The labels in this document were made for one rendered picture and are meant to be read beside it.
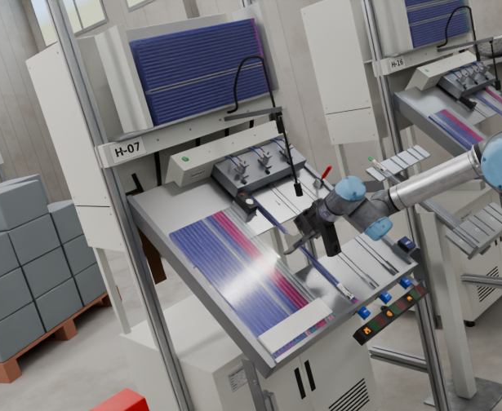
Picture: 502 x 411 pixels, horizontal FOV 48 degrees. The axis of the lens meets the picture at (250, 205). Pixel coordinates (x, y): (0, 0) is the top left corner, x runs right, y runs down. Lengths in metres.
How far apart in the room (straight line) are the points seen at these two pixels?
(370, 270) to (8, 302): 2.71
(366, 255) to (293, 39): 4.38
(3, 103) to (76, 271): 5.16
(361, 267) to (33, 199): 2.82
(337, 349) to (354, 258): 0.45
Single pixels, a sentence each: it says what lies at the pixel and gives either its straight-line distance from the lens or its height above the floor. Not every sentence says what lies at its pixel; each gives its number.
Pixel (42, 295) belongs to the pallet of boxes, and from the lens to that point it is 4.22.
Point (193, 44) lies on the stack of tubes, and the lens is 1.96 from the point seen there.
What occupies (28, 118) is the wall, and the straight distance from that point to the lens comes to 9.35.
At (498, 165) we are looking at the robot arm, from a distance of 1.47.
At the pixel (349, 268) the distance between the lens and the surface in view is 1.87.
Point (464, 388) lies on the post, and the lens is 2.54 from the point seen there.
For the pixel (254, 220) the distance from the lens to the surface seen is 1.88.
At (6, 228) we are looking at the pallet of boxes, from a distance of 4.08.
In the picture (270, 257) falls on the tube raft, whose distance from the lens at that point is 1.77.
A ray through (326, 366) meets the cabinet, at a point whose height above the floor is 0.38.
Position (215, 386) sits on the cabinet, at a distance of 1.87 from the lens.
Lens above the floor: 1.47
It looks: 13 degrees down
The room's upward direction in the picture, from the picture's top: 15 degrees counter-clockwise
